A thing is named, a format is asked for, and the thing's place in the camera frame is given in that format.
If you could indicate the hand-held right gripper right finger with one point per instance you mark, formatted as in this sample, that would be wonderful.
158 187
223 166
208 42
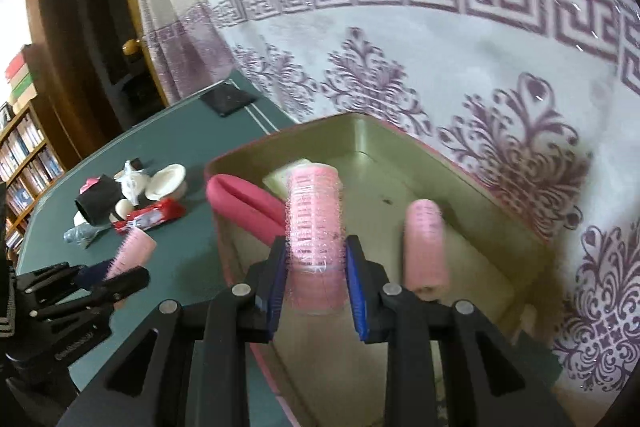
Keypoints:
356 293

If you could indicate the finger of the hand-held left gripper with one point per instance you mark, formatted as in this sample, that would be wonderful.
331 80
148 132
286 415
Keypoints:
122 284
55 274

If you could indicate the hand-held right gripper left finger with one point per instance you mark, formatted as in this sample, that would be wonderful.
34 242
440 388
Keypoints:
275 288

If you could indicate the pink hair roller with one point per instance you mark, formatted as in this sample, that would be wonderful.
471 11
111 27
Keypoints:
132 249
315 217
424 247

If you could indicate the red and gold tin box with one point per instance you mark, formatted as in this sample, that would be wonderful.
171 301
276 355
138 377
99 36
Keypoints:
390 167

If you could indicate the green desktop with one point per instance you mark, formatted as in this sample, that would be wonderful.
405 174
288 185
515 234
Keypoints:
175 137

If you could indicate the clear plastic bottle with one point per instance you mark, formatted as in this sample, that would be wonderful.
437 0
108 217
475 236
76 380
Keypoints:
85 235

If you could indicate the red packet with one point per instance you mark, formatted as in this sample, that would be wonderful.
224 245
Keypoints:
150 217

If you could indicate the black cylinder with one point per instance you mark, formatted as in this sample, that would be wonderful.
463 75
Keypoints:
97 204

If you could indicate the white crumpled packet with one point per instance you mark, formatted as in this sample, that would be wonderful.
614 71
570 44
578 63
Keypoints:
132 182

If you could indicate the pale white block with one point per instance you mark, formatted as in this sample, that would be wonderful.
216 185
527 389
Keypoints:
276 179

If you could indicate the wooden bookshelf with books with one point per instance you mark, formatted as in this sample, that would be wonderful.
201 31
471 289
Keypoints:
25 157

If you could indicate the black flat pad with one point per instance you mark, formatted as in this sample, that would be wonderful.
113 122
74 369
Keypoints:
227 101

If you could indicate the stack of books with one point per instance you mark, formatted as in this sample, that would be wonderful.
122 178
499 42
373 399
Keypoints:
21 77

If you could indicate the yellow door knob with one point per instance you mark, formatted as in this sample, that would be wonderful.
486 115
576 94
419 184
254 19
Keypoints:
131 47

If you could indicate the white purple patterned curtain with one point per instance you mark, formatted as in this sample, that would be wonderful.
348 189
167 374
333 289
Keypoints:
400 32

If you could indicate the brown wooden door frame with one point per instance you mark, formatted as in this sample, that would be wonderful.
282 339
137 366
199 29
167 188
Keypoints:
35 57

